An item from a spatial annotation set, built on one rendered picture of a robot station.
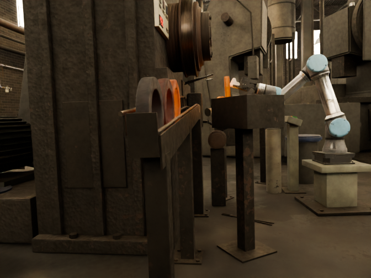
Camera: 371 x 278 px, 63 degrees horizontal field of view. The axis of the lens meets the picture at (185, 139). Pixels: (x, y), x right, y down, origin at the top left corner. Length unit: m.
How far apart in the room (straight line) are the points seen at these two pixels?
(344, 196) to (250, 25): 2.93
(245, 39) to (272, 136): 2.36
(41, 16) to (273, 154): 1.82
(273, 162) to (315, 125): 1.63
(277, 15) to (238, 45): 6.33
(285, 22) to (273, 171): 8.60
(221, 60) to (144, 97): 3.93
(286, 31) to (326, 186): 8.87
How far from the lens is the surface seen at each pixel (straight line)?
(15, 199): 1.85
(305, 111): 4.00
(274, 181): 2.55
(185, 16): 1.76
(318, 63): 2.09
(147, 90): 0.74
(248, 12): 4.70
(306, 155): 2.91
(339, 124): 2.07
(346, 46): 5.29
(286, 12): 10.90
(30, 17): 1.74
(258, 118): 1.28
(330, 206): 2.22
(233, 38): 4.65
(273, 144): 2.50
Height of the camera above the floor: 0.64
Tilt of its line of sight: 4 degrees down
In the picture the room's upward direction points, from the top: 2 degrees counter-clockwise
